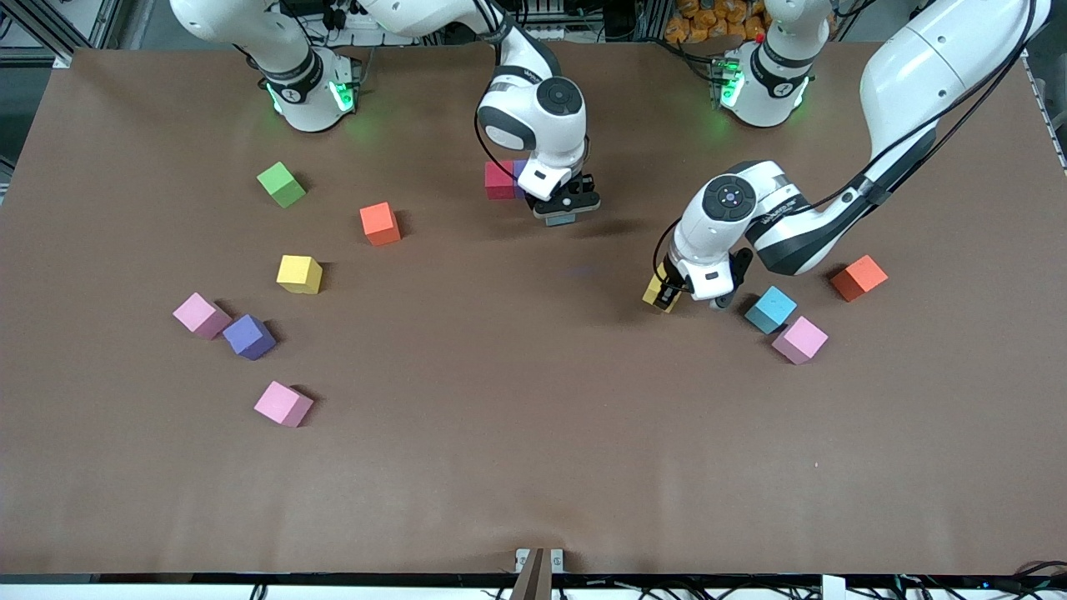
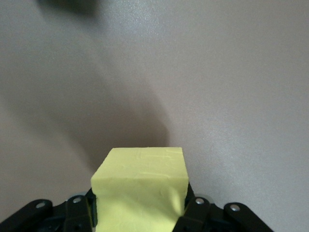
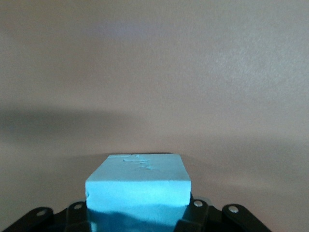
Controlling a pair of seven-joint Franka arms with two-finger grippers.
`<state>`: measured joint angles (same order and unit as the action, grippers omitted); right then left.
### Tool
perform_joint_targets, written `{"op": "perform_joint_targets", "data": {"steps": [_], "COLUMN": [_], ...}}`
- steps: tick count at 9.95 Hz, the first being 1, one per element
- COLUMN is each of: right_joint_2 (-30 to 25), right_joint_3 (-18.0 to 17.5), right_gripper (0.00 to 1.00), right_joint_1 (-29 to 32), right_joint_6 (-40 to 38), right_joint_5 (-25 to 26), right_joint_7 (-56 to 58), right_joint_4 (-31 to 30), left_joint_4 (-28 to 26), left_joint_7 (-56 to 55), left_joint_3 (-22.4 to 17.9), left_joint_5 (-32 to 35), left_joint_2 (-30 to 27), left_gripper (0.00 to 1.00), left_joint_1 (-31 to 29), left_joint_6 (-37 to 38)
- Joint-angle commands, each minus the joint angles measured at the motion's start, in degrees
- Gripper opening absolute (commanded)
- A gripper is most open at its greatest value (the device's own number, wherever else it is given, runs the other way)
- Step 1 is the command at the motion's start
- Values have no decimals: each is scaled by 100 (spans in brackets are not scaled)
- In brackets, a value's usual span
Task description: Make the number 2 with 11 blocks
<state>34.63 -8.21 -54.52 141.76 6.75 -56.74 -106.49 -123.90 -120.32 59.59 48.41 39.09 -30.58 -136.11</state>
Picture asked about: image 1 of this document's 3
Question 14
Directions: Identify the yellow foam cube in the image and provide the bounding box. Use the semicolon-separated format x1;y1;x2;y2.
276;254;323;295
641;265;683;315

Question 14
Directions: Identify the red foam cube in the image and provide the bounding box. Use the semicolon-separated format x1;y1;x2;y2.
484;160;517;202

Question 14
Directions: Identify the pink foam cube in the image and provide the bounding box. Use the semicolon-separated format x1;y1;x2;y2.
172;292;233;341
253;380;315;429
771;315;830;366

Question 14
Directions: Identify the orange foam cube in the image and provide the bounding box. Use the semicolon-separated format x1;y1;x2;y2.
359;202;402;247
829;254;889;303

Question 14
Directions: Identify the white rack equipment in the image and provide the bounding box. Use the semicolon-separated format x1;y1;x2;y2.
508;0;569;43

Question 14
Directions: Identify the orange packaged goods pile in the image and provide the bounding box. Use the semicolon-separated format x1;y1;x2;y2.
665;0;772;44

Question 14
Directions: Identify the white power strip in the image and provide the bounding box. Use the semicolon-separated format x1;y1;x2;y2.
321;0;372;31

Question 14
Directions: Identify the green foam cube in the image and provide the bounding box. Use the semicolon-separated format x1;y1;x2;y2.
256;161;308;209

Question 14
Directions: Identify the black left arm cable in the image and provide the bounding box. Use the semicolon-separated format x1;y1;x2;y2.
653;0;1039;288

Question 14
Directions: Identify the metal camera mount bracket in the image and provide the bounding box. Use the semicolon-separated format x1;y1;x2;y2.
510;547;565;600

